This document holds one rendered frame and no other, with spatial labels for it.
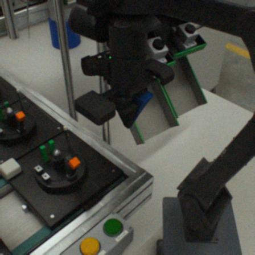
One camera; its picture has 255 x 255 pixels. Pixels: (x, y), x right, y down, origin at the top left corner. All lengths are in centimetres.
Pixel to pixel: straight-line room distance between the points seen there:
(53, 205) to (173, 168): 40
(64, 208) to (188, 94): 53
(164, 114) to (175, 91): 10
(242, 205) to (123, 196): 36
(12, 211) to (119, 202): 28
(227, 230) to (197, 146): 48
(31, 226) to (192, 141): 60
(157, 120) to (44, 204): 40
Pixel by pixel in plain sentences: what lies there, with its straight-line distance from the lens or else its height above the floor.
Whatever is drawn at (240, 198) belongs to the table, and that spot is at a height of 86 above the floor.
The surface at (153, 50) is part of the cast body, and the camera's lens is 75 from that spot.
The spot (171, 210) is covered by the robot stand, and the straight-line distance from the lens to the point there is 65.
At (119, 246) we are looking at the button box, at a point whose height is 94.
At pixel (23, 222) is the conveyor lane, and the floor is 92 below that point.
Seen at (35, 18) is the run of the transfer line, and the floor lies 90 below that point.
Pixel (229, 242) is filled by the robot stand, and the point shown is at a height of 106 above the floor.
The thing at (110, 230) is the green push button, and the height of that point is 97.
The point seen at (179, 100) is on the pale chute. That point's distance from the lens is 98.
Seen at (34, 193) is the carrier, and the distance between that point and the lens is 81.
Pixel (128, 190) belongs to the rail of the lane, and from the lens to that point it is 80.
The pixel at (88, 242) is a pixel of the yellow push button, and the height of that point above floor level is 97.
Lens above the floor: 160
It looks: 41 degrees down
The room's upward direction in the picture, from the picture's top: straight up
